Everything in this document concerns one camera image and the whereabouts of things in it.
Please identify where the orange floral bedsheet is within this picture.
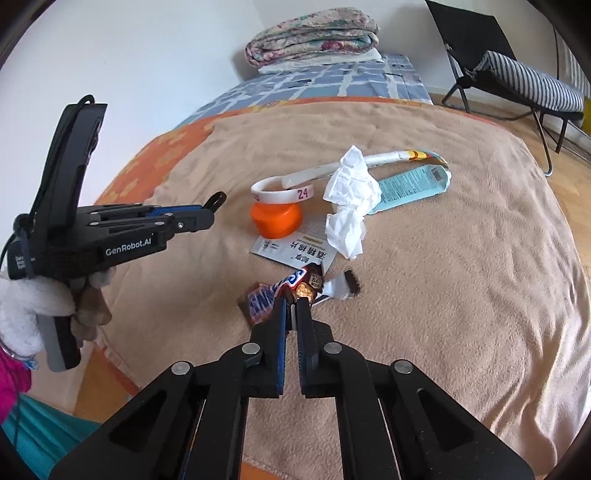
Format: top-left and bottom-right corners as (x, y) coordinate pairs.
(73, 95), (435, 480)

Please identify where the folded floral quilt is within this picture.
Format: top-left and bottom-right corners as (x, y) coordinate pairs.
(245, 7), (379, 68)

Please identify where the striped cushion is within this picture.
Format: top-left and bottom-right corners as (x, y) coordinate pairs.
(473, 50), (584, 113)

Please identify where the long white colourful wrapper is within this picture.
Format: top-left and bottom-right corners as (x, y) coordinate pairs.
(280, 150), (449, 189)

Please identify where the black folding chair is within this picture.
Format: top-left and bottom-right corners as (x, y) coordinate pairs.
(427, 1), (584, 177)

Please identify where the light blue flat packet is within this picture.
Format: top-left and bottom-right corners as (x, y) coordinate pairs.
(370, 165), (452, 215)

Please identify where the Snickers bar wrapper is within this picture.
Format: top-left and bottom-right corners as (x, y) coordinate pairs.
(238, 263), (325, 327)

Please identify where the teal trousers leg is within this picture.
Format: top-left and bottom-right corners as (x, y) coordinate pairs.
(1, 395), (100, 479)

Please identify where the blue checkered bedsheet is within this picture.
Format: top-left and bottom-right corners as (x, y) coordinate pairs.
(181, 54), (432, 126)

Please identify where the left hand white glove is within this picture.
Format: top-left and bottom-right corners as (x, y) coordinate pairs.
(1, 267), (116, 359)

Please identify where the beige blanket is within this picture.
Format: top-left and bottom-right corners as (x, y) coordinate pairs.
(94, 100), (591, 478)

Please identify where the white tissue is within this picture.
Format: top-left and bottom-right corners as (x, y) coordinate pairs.
(322, 146), (382, 260)

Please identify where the orange plastic cap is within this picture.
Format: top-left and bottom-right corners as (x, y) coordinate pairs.
(249, 202), (304, 239)

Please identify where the small torn white wrapper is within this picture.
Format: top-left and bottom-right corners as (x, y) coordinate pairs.
(315, 270), (361, 303)

